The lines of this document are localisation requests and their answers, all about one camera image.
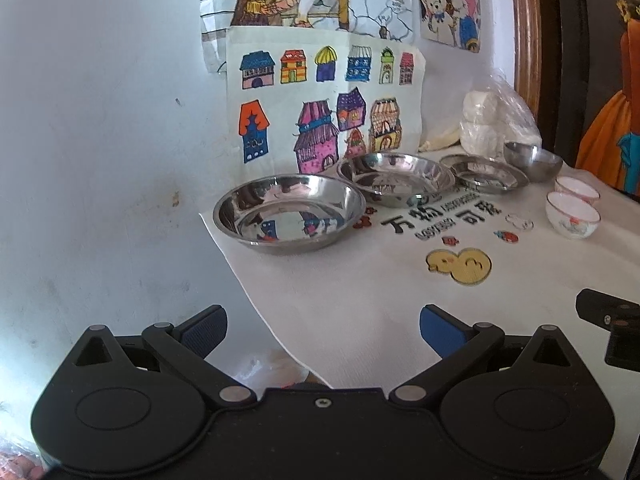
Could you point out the colourful houses drawing paper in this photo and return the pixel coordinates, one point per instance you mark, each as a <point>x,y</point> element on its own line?
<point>301,99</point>

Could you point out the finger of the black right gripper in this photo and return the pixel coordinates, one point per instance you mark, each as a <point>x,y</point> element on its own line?
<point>620,318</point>

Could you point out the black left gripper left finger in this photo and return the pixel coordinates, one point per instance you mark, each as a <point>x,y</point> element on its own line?
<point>183,349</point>

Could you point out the orange dress girl painting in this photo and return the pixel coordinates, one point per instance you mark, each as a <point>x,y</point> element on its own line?
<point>598,114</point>

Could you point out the white printed tablecloth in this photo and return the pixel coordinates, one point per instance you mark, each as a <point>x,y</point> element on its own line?
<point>350,312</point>

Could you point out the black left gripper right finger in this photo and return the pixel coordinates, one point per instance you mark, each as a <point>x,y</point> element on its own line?
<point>462,349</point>

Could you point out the girl with puppy drawing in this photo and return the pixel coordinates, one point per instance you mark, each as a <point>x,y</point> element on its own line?
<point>455,23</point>

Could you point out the steel round bowl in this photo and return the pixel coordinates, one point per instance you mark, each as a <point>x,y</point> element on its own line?
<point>538,164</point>

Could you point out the small steel plate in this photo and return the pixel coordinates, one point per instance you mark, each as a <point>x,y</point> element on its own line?
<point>485,175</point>

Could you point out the white ceramic bowl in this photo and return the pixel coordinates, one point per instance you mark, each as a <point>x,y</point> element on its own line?
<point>570,216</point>
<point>577,188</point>

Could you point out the plastic bag of buns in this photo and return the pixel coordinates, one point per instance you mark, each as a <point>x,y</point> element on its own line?
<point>493,113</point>

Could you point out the large steel plate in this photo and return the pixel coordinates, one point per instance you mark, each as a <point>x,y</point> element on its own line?
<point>397,180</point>
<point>289,214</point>

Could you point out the brown wooden door frame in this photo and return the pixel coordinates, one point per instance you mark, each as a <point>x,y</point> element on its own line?
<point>528,52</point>

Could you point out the cream rolled paper stick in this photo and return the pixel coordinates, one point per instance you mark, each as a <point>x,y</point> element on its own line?
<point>437,142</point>

